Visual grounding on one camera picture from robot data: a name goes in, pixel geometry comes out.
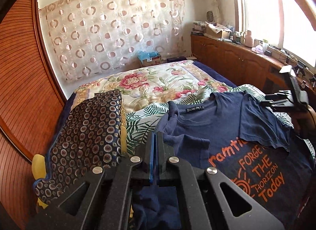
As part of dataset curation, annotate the dark patterned folded quilt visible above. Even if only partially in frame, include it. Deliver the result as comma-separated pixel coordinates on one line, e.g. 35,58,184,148
33,90,127,205

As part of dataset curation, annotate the wooden slatted wardrobe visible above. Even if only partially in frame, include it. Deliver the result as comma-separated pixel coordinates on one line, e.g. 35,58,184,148
1,0,65,229

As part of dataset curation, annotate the navy blue printed t-shirt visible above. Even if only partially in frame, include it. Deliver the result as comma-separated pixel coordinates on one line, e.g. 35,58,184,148
155,92,314,229

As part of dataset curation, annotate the open cardboard box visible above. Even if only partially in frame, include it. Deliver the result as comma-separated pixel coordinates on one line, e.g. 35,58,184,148
205,22,231,39

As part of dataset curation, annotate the tissue box with blue bag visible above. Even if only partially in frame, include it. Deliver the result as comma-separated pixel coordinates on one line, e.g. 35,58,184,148
137,51,161,67

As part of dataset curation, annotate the circle pattern sheer curtain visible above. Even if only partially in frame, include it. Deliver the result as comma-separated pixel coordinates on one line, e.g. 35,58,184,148
40,0,185,82

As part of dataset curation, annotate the pink ceramic bottle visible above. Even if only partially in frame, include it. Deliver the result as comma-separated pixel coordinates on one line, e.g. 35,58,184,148
244,30,254,48

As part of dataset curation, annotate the navy blue blanket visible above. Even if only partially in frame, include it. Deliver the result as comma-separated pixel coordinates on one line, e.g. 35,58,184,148
193,60,237,88

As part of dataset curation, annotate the long wooden side cabinet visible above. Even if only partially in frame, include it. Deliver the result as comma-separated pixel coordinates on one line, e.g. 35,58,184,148
190,34,316,102

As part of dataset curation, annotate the right hand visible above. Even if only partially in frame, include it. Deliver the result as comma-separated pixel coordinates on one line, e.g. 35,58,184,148
289,106,315,139

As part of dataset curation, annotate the yellow pillow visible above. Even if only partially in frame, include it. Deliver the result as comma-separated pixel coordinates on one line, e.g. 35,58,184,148
31,154,49,209

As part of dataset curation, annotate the floral bedspread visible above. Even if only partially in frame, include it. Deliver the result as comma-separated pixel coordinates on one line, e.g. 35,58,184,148
71,60,232,113

